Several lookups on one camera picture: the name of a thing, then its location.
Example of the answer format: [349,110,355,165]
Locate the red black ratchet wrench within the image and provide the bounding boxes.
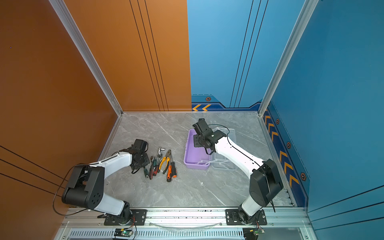
[149,156,154,180]

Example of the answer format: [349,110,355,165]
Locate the purple toolbox base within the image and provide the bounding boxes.
[184,129,211,170]

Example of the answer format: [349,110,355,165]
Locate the clear toolbox lid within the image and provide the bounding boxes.
[210,125,238,171]

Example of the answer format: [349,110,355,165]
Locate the green handled ratchet wrench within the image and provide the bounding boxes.
[143,167,150,179]

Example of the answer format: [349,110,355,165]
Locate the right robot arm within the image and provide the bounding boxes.
[193,119,284,225]

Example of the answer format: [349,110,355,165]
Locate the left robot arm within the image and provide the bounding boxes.
[62,139,150,227]

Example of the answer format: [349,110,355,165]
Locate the orange black screwdriver large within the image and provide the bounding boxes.
[167,161,173,182]

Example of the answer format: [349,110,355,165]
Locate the orange black screwdriver small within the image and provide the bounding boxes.
[171,159,177,178]

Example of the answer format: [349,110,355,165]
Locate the left green circuit board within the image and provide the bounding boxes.
[114,228,134,239]

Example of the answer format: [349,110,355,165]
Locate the green circuit board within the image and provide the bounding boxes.
[114,228,134,239]
[243,228,265,240]

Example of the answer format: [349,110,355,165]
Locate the right green circuit board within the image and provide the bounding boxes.
[243,228,265,240]

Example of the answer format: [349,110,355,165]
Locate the yellow handled pliers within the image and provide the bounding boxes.
[159,150,172,174]

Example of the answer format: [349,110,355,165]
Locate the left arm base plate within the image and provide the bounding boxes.
[104,209,147,227]

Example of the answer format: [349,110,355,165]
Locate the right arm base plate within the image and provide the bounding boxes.
[225,209,268,226]

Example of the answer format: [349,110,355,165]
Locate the left aluminium corner post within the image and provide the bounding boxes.
[49,0,124,117]

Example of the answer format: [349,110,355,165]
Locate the aluminium corner post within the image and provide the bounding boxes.
[49,0,124,117]
[258,0,319,117]

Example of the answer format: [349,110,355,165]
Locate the aluminium front rail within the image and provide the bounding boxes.
[59,207,312,229]

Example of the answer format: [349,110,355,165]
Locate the right aluminium corner post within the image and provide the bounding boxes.
[258,0,319,117]

